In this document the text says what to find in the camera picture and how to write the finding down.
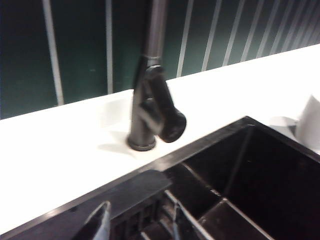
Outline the black roll-up drying rack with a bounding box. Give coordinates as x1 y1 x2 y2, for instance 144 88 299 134
139 189 216 240

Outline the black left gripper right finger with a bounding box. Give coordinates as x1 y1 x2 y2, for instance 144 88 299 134
169 199 187 240

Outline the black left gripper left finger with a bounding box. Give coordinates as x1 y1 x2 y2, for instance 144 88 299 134
70 200 112 240

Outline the dark metal kitchen faucet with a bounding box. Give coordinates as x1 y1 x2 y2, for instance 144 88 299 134
126 0 187 152

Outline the black undermount kitchen sink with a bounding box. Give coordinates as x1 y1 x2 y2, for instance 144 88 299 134
0 115 320 240

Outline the white mug with green logo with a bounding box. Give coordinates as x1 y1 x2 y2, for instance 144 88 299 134
287 94 320 157

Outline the metal faucet lever handle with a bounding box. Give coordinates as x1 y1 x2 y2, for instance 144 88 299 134
139 64 187 144

